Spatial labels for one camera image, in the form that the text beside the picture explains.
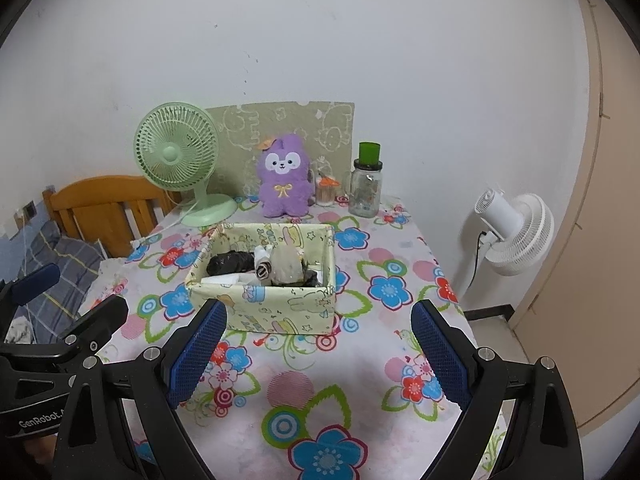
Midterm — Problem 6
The clear plastic bag pack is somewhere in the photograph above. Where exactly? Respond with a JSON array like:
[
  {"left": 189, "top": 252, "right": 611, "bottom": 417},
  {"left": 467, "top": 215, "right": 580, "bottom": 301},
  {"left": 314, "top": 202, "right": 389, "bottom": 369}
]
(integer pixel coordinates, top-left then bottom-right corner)
[{"left": 269, "top": 230, "right": 308, "bottom": 283}]

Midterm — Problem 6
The glass jar with green lid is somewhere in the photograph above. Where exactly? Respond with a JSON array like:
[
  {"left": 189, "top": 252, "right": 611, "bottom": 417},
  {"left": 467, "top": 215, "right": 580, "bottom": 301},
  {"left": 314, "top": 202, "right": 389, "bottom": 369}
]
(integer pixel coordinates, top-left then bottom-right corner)
[{"left": 348, "top": 142, "right": 383, "bottom": 218}]

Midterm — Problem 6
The white standing fan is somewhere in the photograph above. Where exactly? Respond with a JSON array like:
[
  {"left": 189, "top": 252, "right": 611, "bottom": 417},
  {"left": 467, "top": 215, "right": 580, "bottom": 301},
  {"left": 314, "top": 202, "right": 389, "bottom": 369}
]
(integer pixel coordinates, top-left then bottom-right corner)
[{"left": 457, "top": 187, "right": 555, "bottom": 306}]

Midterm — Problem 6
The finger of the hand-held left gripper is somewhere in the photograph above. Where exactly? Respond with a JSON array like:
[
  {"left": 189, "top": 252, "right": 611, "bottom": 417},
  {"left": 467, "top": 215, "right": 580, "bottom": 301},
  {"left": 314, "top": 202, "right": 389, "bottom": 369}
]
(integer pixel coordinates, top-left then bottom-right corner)
[
  {"left": 0, "top": 294, "right": 130, "bottom": 366},
  {"left": 0, "top": 262, "right": 61, "bottom": 308}
]

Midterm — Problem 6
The yellow printed fabric storage box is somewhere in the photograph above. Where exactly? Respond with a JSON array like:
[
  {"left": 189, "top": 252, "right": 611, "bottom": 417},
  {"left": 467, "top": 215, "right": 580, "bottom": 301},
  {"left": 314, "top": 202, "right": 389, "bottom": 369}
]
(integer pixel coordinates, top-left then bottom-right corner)
[{"left": 185, "top": 222, "right": 337, "bottom": 335}]

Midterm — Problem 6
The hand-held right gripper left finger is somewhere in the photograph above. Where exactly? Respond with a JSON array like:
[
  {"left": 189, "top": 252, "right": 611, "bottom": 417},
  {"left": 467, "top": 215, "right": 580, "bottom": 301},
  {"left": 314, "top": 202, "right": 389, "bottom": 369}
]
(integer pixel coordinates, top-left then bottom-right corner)
[{"left": 55, "top": 299, "right": 229, "bottom": 480}]

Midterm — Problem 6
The white tissue pack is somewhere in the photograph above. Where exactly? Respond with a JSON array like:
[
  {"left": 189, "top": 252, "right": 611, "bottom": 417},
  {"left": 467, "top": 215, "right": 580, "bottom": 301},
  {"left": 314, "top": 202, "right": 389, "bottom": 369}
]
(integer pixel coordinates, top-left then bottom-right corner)
[{"left": 202, "top": 272, "right": 256, "bottom": 286}]

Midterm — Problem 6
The white fan cord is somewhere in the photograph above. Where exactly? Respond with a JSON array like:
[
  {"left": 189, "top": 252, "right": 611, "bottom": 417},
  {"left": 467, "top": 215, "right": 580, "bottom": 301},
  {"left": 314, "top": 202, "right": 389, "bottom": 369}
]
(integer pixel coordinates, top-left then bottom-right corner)
[{"left": 131, "top": 200, "right": 198, "bottom": 250}]

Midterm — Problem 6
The purple plush toy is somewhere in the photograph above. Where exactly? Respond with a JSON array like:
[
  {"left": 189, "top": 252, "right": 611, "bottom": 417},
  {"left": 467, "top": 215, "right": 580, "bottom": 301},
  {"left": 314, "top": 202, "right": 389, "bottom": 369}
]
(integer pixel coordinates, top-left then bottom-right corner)
[{"left": 256, "top": 132, "right": 313, "bottom": 218}]

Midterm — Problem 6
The green desk fan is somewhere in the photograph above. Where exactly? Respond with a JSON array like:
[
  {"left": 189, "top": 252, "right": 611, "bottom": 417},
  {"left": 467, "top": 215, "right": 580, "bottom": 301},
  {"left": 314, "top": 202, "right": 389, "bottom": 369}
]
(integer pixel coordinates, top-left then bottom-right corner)
[{"left": 133, "top": 102, "right": 237, "bottom": 227}]

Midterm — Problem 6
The grey plaid bedding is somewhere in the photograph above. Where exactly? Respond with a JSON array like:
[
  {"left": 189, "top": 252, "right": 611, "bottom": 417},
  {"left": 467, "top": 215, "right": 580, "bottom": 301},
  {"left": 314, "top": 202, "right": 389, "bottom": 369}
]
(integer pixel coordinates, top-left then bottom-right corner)
[{"left": 0, "top": 220, "right": 106, "bottom": 343}]

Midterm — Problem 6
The green printed board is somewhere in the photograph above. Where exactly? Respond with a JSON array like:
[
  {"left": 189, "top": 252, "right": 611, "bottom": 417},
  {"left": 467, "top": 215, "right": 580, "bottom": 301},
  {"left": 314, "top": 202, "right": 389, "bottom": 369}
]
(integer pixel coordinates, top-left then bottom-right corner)
[{"left": 205, "top": 101, "right": 356, "bottom": 198}]

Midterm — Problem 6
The black fan cable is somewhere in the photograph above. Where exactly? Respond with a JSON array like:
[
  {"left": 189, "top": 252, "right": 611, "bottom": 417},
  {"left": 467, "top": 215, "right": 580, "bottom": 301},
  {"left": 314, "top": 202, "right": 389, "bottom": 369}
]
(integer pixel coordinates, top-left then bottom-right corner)
[{"left": 472, "top": 230, "right": 488, "bottom": 286}]

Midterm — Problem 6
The black cloth item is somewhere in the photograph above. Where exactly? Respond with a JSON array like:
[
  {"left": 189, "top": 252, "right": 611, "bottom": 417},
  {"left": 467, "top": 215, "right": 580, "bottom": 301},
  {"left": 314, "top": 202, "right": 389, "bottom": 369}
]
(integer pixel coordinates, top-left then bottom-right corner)
[{"left": 206, "top": 251, "right": 256, "bottom": 277}]

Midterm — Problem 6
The white cloth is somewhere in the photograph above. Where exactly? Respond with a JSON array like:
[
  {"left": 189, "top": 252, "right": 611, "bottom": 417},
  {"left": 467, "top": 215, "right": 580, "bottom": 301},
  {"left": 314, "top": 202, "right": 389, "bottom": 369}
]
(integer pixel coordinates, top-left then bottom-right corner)
[
  {"left": 6, "top": 317, "right": 33, "bottom": 343},
  {"left": 252, "top": 245, "right": 275, "bottom": 281}
]

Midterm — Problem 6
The toothpick holder with orange lid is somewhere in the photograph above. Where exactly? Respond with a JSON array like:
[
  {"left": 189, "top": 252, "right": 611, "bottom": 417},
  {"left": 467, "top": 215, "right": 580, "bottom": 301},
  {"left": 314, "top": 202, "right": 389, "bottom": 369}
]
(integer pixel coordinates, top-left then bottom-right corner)
[{"left": 315, "top": 175, "right": 338, "bottom": 207}]

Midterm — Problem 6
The beige door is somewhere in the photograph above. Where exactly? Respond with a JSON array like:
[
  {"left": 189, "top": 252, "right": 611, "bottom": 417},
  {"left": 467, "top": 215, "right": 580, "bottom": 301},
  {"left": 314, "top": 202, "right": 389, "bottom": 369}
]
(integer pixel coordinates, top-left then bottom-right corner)
[{"left": 510, "top": 0, "right": 640, "bottom": 431}]

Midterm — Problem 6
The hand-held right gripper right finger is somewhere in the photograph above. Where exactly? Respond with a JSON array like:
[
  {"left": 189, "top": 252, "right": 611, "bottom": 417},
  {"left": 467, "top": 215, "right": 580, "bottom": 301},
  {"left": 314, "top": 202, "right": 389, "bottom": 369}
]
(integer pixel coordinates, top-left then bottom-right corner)
[{"left": 410, "top": 299, "right": 586, "bottom": 480}]

